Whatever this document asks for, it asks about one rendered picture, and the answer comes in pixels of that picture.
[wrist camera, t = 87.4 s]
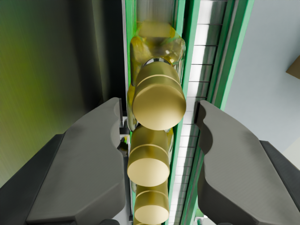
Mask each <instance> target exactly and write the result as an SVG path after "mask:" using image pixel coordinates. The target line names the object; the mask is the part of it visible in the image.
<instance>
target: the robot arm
mask: <svg viewBox="0 0 300 225"><path fill-rule="evenodd" d="M121 121H123V116H122V101H121V98H117V97H113V98H111V99H109V100H108V101H106V102H105V103H103V104H101V105H100V106H98V107H97V108H95V109H93V110H92V111H90V112H88V113H87V114H85V115H84V116H82V117H81V118H80V119H78V120H77V121H76V122H75V123H74V124H73V125H72V126H71V127H70V128H69V129H68V130H67V131H66V132H65V133H64V134H56V135H55V136H53V137H52V138H51V139H50V140H49V141H48V142H47V143H46V144H45V145H44V146H43V147H42V148H41V149H40V150H39V151H38V152H37V153H36V154H35V155H34V156H33V157H32V158H31V159H30V160H29V161H28V162H27V163H26V164H25V165H24V166H23V167H22V168H21V169H20V170H19V171H17V172H16V173H15V174H14V175H13V176H12V177H11V178H10V179H9V180H8V181H7V182H6V183H5V184H4V185H3V186H2V187H1V188H0V225H120V224H119V222H118V221H117V220H114V219H113V218H114V217H115V216H116V215H117V214H118V213H119V212H120V211H122V209H123V208H124V206H125V203H126V198H125V179H124V166H123V155H122V153H121V152H120V151H119V150H118V149H117V147H118V146H119V144H120V130H119V124H120V122H121ZM194 124H196V125H197V126H198V128H199V129H200V138H199V142H198V146H199V147H200V148H201V150H202V151H203V153H204V155H205V156H204V159H203V163H202V167H201V171H200V176H199V179H198V183H197V198H198V207H199V209H200V211H201V212H202V213H203V214H204V215H205V216H206V217H208V218H209V219H210V220H211V221H212V222H214V223H215V224H216V225H300V170H299V169H298V168H297V167H296V166H295V165H294V164H292V163H291V162H290V161H289V160H288V159H287V158H286V157H285V156H284V155H283V154H281V153H280V152H279V151H278V150H277V149H276V148H275V147H274V146H273V145H272V144H271V143H270V142H269V141H263V140H259V139H258V138H257V137H256V136H255V135H254V134H253V133H252V132H251V131H250V130H249V129H248V128H247V127H245V126H244V125H243V124H242V123H241V122H239V121H238V120H236V119H235V118H233V117H232V116H230V115H229V114H227V113H225V112H224V111H222V110H220V109H219V108H217V107H216V106H214V105H213V104H211V103H209V102H208V101H206V100H201V101H196V102H195V104H194Z"/></svg>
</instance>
